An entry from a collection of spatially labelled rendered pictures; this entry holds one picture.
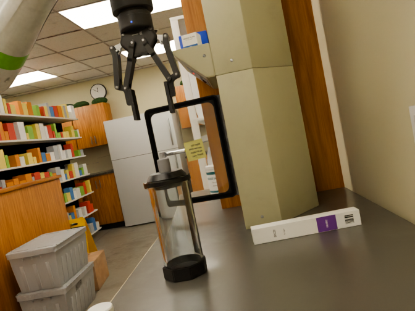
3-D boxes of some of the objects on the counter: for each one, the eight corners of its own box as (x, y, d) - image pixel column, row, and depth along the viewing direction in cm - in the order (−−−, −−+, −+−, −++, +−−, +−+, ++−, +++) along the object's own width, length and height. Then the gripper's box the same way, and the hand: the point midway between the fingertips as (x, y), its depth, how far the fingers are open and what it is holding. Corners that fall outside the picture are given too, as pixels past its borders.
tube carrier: (209, 256, 91) (192, 170, 90) (206, 273, 81) (186, 176, 79) (167, 263, 92) (149, 179, 91) (157, 281, 82) (137, 185, 80)
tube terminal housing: (309, 195, 143) (270, -6, 139) (329, 215, 111) (281, -47, 107) (244, 207, 145) (205, 9, 141) (246, 229, 113) (195, -27, 109)
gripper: (181, 8, 86) (201, 108, 87) (96, 29, 88) (117, 125, 89) (175, -3, 79) (197, 106, 80) (83, 20, 81) (106, 125, 82)
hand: (152, 104), depth 84 cm, fingers open, 7 cm apart
